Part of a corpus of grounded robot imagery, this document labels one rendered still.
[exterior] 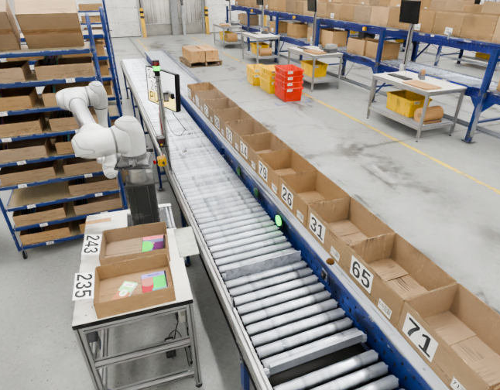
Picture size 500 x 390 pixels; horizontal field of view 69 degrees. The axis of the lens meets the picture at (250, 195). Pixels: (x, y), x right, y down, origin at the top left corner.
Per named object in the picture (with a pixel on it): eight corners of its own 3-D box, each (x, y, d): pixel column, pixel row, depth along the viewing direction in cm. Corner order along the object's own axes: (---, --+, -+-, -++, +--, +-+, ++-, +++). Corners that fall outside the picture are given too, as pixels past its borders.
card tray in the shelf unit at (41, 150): (-9, 163, 287) (-14, 152, 282) (0, 149, 311) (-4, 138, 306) (48, 156, 298) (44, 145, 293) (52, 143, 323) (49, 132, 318)
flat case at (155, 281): (143, 302, 186) (142, 299, 186) (141, 277, 202) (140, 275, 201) (169, 295, 190) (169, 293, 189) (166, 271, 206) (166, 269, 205)
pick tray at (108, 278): (98, 280, 200) (94, 266, 195) (169, 265, 211) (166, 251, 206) (97, 319, 177) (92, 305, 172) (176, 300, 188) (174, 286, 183)
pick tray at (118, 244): (105, 243, 229) (102, 230, 224) (167, 234, 238) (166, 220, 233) (101, 273, 206) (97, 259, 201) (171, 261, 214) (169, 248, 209)
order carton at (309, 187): (278, 197, 251) (279, 176, 243) (315, 190, 260) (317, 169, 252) (305, 229, 219) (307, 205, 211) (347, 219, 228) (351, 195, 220)
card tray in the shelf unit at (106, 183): (70, 196, 322) (67, 186, 317) (73, 180, 347) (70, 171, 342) (118, 188, 333) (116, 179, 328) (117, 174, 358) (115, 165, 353)
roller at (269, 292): (228, 303, 192) (228, 296, 190) (315, 278, 208) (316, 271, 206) (231, 310, 188) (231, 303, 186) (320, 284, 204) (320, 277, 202)
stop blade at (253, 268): (226, 282, 204) (225, 269, 199) (299, 261, 218) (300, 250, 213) (226, 282, 203) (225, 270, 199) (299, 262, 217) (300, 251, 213)
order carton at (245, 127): (225, 138, 346) (224, 121, 337) (254, 135, 355) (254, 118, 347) (239, 155, 314) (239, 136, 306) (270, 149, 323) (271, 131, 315)
